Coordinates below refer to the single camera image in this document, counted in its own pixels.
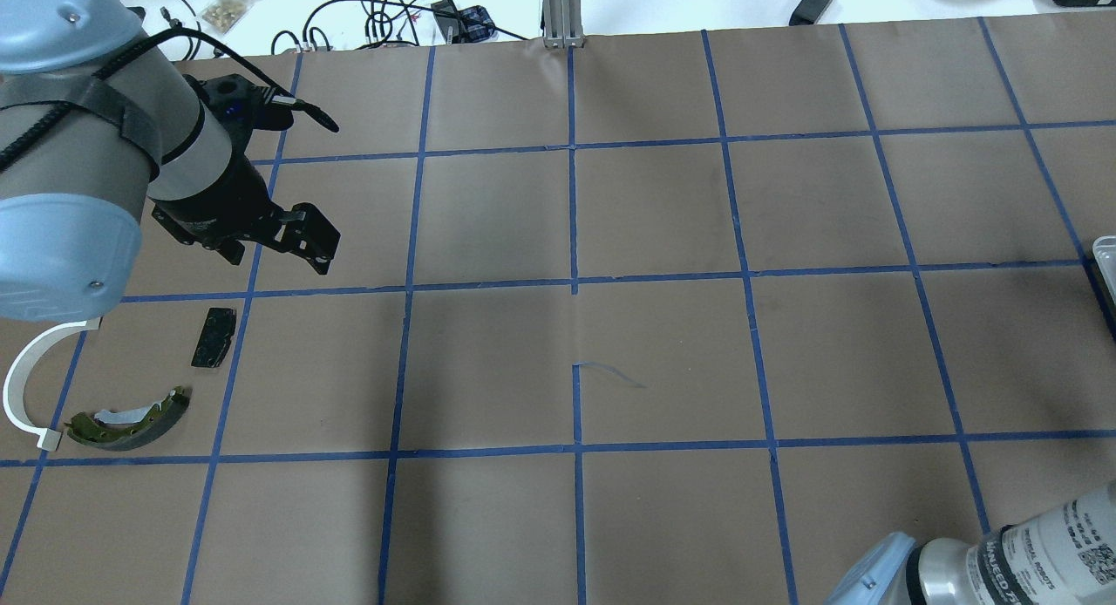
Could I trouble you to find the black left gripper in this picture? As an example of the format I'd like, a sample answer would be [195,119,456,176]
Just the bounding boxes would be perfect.
[152,76,340,275]

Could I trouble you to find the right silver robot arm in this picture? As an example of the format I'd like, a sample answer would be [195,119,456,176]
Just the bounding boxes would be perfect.
[824,482,1115,604]

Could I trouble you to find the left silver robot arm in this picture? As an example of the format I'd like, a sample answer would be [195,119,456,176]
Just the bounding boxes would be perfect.
[1,0,340,321]

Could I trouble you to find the silver ribbed metal tray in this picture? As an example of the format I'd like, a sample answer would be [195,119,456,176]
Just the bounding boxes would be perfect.
[1091,236,1116,303]

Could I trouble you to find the black brake pad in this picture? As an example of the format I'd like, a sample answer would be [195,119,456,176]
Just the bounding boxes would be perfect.
[191,307,238,368]

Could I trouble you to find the bag of wooden pieces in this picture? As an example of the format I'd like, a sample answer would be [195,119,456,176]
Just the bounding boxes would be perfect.
[199,0,258,36]

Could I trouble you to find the olive brake shoe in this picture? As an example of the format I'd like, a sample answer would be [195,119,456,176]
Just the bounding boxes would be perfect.
[65,386,191,452]

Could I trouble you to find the black power adapter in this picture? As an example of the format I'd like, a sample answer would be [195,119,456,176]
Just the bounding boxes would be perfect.
[788,0,833,26]

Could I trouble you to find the black tangled cable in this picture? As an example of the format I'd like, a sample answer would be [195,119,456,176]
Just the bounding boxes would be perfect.
[270,0,529,57]

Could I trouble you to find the white curved plastic bracket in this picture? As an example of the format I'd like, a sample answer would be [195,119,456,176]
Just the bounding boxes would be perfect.
[3,316,102,452]

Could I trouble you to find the aluminium frame post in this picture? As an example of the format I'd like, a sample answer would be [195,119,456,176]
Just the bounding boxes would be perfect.
[541,0,585,50]

